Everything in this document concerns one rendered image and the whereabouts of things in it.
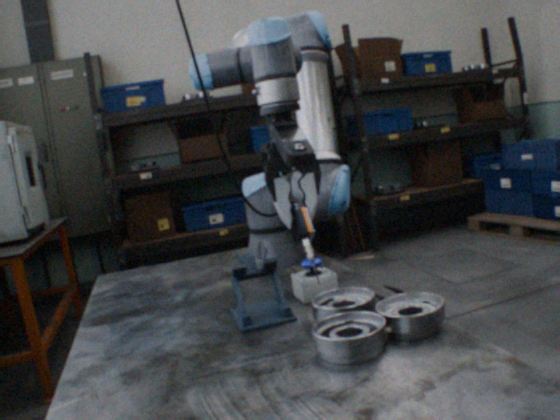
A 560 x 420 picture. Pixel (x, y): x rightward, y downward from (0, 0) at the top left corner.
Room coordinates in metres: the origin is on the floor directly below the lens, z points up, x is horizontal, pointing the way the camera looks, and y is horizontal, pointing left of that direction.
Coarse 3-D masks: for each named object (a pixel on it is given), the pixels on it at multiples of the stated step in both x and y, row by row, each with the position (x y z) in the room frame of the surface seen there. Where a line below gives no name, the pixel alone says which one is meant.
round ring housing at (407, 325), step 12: (384, 300) 0.77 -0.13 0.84; (396, 300) 0.78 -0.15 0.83; (408, 300) 0.78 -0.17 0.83; (420, 300) 0.77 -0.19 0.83; (432, 300) 0.76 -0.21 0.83; (384, 312) 0.75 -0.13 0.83; (396, 312) 0.74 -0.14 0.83; (408, 312) 0.76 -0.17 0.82; (420, 312) 0.74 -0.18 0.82; (432, 312) 0.69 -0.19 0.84; (444, 312) 0.71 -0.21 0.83; (396, 324) 0.69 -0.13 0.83; (408, 324) 0.69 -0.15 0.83; (420, 324) 0.68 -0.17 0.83; (432, 324) 0.69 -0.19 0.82; (396, 336) 0.70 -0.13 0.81; (408, 336) 0.69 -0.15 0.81; (420, 336) 0.69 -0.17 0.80
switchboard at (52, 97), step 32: (32, 0) 4.31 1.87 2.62; (32, 32) 4.30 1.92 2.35; (32, 64) 4.16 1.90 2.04; (64, 64) 4.21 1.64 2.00; (96, 64) 4.27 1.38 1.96; (0, 96) 4.07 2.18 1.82; (32, 96) 4.13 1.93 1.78; (64, 96) 4.20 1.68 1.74; (64, 128) 4.19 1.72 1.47; (64, 160) 4.18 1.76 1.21; (96, 160) 4.24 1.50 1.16; (64, 192) 4.16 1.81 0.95; (96, 192) 4.23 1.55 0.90; (96, 224) 4.22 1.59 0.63
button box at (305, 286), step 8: (304, 272) 1.00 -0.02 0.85; (320, 272) 0.97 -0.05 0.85; (328, 272) 0.97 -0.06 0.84; (296, 280) 0.97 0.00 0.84; (304, 280) 0.94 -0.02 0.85; (312, 280) 0.94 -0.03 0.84; (320, 280) 0.94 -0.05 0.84; (328, 280) 0.95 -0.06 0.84; (336, 280) 0.95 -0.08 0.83; (296, 288) 0.98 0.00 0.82; (304, 288) 0.93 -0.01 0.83; (312, 288) 0.94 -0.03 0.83; (320, 288) 0.94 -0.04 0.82; (328, 288) 0.95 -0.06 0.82; (296, 296) 0.98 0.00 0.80; (304, 296) 0.93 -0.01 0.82; (312, 296) 0.94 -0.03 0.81
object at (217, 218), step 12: (192, 204) 4.52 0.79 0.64; (204, 204) 4.19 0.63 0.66; (216, 204) 4.20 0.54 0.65; (228, 204) 4.24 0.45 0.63; (240, 204) 4.25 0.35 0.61; (192, 216) 4.18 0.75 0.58; (204, 216) 4.20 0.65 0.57; (216, 216) 4.22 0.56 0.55; (228, 216) 4.24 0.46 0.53; (240, 216) 4.26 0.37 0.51; (192, 228) 4.18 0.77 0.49; (204, 228) 4.19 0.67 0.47
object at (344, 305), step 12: (336, 288) 0.87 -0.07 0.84; (348, 288) 0.87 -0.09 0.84; (360, 288) 0.85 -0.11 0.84; (312, 300) 0.83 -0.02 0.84; (336, 300) 0.84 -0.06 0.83; (348, 300) 0.84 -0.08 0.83; (372, 300) 0.79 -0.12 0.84; (312, 312) 0.82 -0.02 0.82; (324, 312) 0.78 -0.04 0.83; (336, 312) 0.77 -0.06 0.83
